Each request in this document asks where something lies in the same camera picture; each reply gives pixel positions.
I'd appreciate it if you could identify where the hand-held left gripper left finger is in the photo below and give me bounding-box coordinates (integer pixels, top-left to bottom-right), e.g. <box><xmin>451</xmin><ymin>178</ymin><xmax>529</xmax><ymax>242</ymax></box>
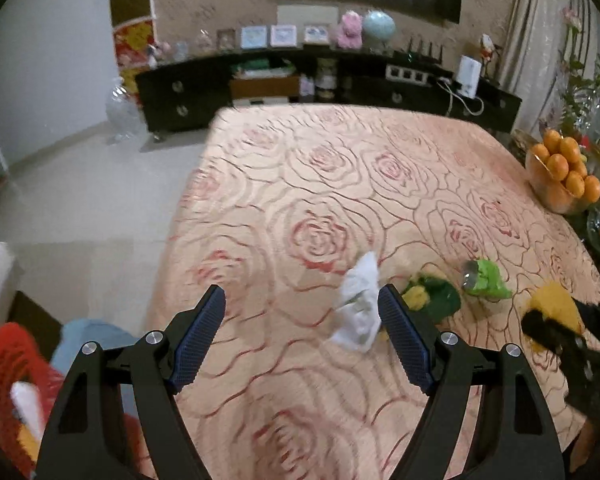
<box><xmin>34</xmin><ymin>284</ymin><xmax>227</xmax><ymax>480</ymax></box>

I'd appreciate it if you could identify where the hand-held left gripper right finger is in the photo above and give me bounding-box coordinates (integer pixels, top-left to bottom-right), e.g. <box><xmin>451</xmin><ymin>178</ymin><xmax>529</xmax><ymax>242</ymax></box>
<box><xmin>377</xmin><ymin>283</ymin><xmax>567</xmax><ymax>480</ymax></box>

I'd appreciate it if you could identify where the white tissue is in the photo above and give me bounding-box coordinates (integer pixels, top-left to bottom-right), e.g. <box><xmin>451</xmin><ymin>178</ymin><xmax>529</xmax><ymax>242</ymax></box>
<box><xmin>329</xmin><ymin>251</ymin><xmax>382</xmax><ymax>353</ymax></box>
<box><xmin>10</xmin><ymin>382</ymin><xmax>48</xmax><ymax>431</ymax></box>

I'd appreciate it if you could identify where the red plastic basket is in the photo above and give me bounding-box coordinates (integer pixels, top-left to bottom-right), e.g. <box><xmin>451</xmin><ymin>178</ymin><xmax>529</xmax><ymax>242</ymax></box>
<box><xmin>0</xmin><ymin>322</ymin><xmax>151</xmax><ymax>480</ymax></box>

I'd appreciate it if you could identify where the mustard ribbed wrapper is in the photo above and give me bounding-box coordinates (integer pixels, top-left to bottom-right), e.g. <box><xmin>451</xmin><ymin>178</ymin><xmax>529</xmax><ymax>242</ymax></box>
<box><xmin>15</xmin><ymin>425</ymin><xmax>43</xmax><ymax>461</ymax></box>

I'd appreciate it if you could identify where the green yellow packet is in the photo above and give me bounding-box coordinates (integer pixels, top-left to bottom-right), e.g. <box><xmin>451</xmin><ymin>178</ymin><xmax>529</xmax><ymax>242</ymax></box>
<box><xmin>400</xmin><ymin>272</ymin><xmax>462</xmax><ymax>318</ymax></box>

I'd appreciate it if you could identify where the light green packet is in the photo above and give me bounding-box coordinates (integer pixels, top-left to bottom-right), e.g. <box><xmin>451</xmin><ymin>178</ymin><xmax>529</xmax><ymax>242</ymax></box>
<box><xmin>461</xmin><ymin>258</ymin><xmax>512</xmax><ymax>301</ymax></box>

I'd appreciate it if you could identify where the light blue plastic item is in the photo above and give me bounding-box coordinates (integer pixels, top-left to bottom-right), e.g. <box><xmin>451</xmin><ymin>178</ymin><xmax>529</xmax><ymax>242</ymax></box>
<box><xmin>50</xmin><ymin>317</ymin><xmax>136</xmax><ymax>376</ymax></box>

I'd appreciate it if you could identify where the glass fruit bowl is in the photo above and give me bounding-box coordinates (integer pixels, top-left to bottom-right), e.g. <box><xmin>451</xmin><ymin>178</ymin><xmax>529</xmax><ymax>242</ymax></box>
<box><xmin>524</xmin><ymin>152</ymin><xmax>598</xmax><ymax>216</ymax></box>

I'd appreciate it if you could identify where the pile of oranges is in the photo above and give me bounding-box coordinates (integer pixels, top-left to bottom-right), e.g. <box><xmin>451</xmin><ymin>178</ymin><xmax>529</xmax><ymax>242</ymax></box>
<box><xmin>530</xmin><ymin>130</ymin><xmax>600</xmax><ymax>211</ymax></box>

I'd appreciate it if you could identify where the rose pattern tablecloth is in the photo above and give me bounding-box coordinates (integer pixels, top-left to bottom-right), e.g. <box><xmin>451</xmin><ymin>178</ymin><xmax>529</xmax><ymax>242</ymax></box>
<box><xmin>145</xmin><ymin>102</ymin><xmax>600</xmax><ymax>480</ymax></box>

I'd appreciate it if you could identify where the flower plant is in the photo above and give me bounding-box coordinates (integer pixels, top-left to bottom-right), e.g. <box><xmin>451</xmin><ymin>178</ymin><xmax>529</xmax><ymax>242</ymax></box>
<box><xmin>555</xmin><ymin>5</ymin><xmax>600</xmax><ymax>141</ymax></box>

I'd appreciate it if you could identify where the clear glass floor vase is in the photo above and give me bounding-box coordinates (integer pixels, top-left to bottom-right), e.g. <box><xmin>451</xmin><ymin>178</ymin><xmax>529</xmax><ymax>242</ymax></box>
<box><xmin>104</xmin><ymin>77</ymin><xmax>146</xmax><ymax>143</ymax></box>

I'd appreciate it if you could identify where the black TV cabinet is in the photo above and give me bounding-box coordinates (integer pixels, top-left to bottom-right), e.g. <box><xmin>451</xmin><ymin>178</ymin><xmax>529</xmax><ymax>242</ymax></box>
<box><xmin>135</xmin><ymin>47</ymin><xmax>523</xmax><ymax>138</ymax></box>

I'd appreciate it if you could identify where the brown box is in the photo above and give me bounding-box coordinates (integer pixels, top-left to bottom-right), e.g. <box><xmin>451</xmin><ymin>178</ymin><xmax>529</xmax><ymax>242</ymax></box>
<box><xmin>230</xmin><ymin>76</ymin><xmax>300</xmax><ymax>101</ymax></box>

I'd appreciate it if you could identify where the white socket panel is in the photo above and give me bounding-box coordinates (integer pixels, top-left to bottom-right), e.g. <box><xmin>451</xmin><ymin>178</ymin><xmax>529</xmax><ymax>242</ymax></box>
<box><xmin>386</xmin><ymin>64</ymin><xmax>431</xmax><ymax>83</ymax></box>

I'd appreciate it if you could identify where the white upright device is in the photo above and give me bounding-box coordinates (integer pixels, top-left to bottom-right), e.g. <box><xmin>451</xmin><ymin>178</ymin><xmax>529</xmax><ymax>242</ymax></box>
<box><xmin>456</xmin><ymin>54</ymin><xmax>482</xmax><ymax>97</ymax></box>

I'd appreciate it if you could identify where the glass coffee jar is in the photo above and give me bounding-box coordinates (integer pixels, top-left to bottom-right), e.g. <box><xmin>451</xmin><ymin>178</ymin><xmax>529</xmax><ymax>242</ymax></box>
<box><xmin>316</xmin><ymin>58</ymin><xmax>338</xmax><ymax>98</ymax></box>

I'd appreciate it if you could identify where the pale curtain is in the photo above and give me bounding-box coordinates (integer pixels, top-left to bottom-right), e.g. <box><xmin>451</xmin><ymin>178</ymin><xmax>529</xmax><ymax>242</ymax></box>
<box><xmin>495</xmin><ymin>0</ymin><xmax>600</xmax><ymax>133</ymax></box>

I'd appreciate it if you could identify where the green packets stack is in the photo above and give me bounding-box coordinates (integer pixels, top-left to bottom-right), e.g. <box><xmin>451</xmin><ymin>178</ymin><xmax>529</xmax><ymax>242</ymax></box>
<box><xmin>232</xmin><ymin>57</ymin><xmax>293</xmax><ymax>78</ymax></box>

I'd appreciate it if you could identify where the white red figurine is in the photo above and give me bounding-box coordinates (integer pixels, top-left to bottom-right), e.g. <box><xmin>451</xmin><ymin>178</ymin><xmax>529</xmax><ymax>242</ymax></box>
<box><xmin>480</xmin><ymin>33</ymin><xmax>501</xmax><ymax>78</ymax></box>

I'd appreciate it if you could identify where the black router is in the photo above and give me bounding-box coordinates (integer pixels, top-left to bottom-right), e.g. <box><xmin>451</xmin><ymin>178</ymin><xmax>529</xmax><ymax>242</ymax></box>
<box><xmin>395</xmin><ymin>35</ymin><xmax>443</xmax><ymax>63</ymax></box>

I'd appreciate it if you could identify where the red floral decoration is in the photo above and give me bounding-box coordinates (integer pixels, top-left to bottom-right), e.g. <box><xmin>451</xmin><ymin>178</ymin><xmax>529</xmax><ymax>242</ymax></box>
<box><xmin>112</xmin><ymin>17</ymin><xmax>157</xmax><ymax>93</ymax></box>

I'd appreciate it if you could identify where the pale blue globe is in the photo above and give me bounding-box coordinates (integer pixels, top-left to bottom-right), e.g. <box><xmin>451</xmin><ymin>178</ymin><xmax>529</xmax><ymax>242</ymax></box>
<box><xmin>362</xmin><ymin>10</ymin><xmax>397</xmax><ymax>53</ymax></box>

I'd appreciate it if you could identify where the pink plush toy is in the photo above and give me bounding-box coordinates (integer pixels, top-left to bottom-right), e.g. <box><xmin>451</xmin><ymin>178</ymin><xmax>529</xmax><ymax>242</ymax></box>
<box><xmin>336</xmin><ymin>10</ymin><xmax>365</xmax><ymax>51</ymax></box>

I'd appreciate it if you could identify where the white board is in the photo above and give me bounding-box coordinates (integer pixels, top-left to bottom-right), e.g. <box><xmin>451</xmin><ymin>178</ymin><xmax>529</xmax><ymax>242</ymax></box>
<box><xmin>277</xmin><ymin>5</ymin><xmax>338</xmax><ymax>43</ymax></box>

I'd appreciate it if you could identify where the white cable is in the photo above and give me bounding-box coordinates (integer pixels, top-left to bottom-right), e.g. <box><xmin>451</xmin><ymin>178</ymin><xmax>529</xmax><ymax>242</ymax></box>
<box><xmin>437</xmin><ymin>77</ymin><xmax>486</xmax><ymax>117</ymax></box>

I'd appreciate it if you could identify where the light blue picture frame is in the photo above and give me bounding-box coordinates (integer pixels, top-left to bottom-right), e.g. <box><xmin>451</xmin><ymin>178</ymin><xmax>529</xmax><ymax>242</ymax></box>
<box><xmin>303</xmin><ymin>24</ymin><xmax>331</xmax><ymax>45</ymax></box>
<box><xmin>271</xmin><ymin>24</ymin><xmax>297</xmax><ymax>48</ymax></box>
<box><xmin>241</xmin><ymin>26</ymin><xmax>268</xmax><ymax>49</ymax></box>

